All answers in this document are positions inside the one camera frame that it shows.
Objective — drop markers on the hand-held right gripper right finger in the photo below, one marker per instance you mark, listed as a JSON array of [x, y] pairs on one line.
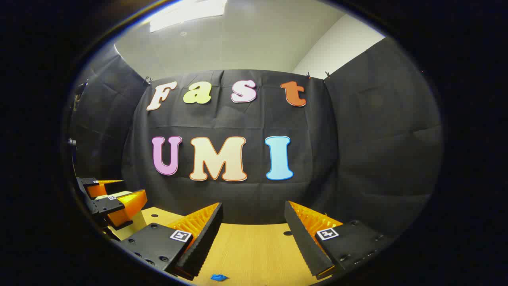
[[301, 238]]

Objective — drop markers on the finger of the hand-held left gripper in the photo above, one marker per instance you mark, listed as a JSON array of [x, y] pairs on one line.
[[89, 183], [109, 205]]

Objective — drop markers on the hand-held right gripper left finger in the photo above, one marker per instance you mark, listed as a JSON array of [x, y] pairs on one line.
[[206, 238]]

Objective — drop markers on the blue paper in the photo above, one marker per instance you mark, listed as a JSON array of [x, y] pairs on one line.
[[219, 277]]

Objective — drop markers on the wooden desktop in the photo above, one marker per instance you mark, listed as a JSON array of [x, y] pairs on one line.
[[254, 254]]

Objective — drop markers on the black backdrop cloth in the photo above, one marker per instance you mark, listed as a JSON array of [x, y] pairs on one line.
[[222, 119]]

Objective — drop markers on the ceiling light panel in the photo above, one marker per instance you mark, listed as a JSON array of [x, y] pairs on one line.
[[186, 12]]

